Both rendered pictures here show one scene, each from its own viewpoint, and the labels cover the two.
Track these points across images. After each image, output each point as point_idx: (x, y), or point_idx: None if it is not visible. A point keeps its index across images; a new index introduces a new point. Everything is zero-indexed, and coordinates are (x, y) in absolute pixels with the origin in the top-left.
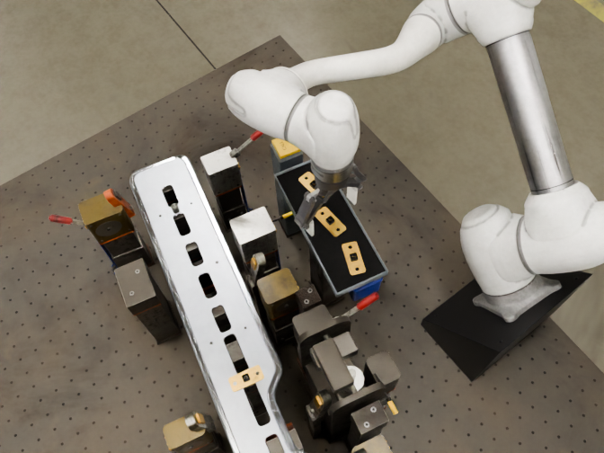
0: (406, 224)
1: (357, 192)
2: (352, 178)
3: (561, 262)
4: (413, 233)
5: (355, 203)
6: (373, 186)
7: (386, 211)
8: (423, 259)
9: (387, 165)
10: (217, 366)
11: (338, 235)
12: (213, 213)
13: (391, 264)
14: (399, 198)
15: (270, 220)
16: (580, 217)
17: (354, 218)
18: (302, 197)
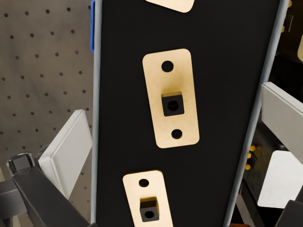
0: (22, 64)
1: (51, 143)
2: (32, 220)
3: None
4: (19, 47)
5: (78, 110)
6: (39, 129)
7: (38, 92)
8: (24, 6)
9: (9, 143)
10: None
11: (177, 49)
12: None
13: (68, 24)
14: (15, 99)
15: (267, 173)
16: None
17: (103, 72)
18: (193, 195)
